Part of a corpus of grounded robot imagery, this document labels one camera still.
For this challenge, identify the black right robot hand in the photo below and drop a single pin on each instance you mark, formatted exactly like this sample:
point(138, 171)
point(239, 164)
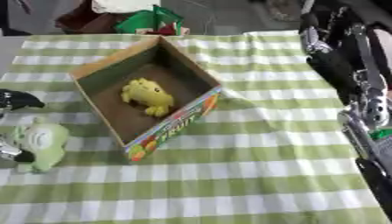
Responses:
point(331, 70)

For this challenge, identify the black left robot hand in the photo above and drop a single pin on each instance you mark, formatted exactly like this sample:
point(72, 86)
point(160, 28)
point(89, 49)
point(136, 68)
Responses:
point(20, 99)

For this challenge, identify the pale green soft toy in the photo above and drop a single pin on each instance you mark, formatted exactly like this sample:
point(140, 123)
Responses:
point(46, 140)

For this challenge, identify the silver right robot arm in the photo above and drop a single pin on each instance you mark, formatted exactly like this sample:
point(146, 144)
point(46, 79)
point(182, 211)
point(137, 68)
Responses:
point(375, 163)

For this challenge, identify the tan cardboard box brown inside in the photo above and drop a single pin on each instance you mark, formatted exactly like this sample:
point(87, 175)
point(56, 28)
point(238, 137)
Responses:
point(153, 62)

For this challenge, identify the brown bag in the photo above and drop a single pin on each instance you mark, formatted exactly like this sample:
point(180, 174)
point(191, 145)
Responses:
point(84, 19)

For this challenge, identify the yellow soft toy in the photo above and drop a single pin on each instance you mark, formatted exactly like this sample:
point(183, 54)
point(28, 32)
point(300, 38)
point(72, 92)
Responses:
point(148, 94)

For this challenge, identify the white cloth bundle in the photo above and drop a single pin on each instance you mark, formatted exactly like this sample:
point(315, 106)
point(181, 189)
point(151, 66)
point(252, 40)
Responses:
point(125, 5)

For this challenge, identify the green bag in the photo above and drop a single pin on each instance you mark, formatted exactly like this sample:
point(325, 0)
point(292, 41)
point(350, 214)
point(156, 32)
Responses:
point(153, 22)

